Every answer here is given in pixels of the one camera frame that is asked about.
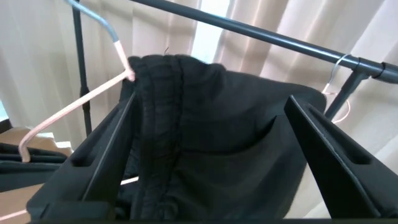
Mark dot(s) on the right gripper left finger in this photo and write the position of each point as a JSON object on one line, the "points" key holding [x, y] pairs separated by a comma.
{"points": [[93, 174]]}

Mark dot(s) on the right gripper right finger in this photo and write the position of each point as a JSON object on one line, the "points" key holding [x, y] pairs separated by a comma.
{"points": [[335, 168]]}

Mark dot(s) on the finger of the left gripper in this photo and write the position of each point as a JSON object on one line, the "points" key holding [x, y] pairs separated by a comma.
{"points": [[31, 155], [25, 175]]}

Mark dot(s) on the pink clothes hanger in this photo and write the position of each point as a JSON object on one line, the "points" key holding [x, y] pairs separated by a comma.
{"points": [[77, 103], [332, 76]]}

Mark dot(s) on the black shorts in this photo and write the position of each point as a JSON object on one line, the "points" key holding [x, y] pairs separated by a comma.
{"points": [[217, 109]]}

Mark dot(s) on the black clothes rack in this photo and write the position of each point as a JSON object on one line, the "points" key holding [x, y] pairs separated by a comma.
{"points": [[280, 38]]}

